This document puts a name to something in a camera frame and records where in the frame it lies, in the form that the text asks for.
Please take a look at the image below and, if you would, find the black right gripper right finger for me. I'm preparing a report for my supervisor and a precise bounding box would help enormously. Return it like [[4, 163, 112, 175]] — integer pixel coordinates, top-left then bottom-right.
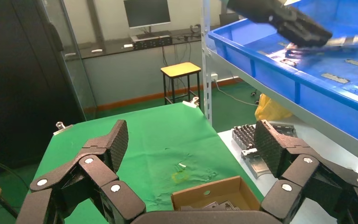
[[254, 119, 358, 224]]

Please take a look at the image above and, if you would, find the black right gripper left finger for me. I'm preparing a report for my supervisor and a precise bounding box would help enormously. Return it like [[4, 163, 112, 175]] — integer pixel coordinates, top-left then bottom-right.
[[16, 119, 146, 224]]

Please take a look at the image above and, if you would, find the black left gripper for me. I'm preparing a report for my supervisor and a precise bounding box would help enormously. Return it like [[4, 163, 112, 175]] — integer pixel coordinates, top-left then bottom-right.
[[227, 0, 333, 49]]

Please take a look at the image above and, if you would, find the silver computer backplate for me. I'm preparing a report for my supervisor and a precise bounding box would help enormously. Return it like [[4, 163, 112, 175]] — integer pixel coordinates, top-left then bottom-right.
[[208, 200, 241, 212], [179, 202, 218, 212], [285, 32, 358, 58]]

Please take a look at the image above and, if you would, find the blue plastic tray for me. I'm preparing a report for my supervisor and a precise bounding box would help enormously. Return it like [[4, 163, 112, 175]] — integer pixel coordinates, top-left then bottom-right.
[[208, 0, 358, 119]]

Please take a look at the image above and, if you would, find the brown cardboard box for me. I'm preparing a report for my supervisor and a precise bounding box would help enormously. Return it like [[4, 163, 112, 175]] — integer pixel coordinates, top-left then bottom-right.
[[170, 175, 262, 212]]

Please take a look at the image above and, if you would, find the silver binder clip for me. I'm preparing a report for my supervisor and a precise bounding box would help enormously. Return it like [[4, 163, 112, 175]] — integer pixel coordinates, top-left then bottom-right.
[[53, 121, 74, 136], [182, 96, 200, 109]]

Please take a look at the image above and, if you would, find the green table cloth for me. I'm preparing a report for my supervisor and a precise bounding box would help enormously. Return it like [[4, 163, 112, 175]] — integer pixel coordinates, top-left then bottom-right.
[[32, 102, 264, 224]]

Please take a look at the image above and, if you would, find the yellow plastic bag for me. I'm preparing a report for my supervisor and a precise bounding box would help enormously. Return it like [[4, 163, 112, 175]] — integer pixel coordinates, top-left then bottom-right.
[[254, 93, 293, 122]]

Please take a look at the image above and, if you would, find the glass door panel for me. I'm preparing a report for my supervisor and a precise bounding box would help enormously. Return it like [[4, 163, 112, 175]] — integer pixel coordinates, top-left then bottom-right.
[[38, 0, 99, 122]]

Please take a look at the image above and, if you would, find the tall black cabinet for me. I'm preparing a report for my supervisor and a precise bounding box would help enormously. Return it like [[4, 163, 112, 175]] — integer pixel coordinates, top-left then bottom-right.
[[0, 0, 85, 174]]

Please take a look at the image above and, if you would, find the dark long desk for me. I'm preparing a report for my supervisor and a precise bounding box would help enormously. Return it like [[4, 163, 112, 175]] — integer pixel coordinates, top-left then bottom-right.
[[63, 26, 221, 61]]

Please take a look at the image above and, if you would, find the yellow topped black stool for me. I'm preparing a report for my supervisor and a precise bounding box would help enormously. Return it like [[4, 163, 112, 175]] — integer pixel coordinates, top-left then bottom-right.
[[160, 62, 202, 106]]

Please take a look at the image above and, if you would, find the black rack device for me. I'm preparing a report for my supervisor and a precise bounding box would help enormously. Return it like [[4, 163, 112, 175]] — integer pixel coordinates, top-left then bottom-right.
[[130, 30, 173, 51]]

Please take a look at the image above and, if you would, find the black computer monitor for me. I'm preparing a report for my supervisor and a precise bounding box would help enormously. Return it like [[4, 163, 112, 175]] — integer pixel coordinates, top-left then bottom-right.
[[123, 0, 171, 34]]

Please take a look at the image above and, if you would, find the grey sheet metal bracket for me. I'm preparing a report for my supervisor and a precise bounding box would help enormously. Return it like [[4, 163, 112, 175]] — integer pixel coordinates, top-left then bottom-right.
[[270, 122, 298, 139], [240, 147, 273, 180]]

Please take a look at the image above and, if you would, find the black floor cable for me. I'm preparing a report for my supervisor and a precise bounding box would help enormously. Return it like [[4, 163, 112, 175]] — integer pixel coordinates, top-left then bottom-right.
[[0, 153, 28, 189]]

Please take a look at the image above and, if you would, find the white floor cable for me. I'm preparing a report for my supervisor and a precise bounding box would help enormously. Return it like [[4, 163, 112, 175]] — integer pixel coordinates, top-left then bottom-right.
[[214, 80, 258, 107]]

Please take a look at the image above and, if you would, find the perforated grey shelf post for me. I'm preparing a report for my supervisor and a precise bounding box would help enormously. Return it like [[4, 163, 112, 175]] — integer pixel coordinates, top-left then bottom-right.
[[201, 0, 213, 126]]

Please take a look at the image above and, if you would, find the black desk cable bundle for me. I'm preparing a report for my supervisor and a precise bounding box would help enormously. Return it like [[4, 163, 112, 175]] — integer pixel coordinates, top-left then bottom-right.
[[174, 24, 203, 42]]

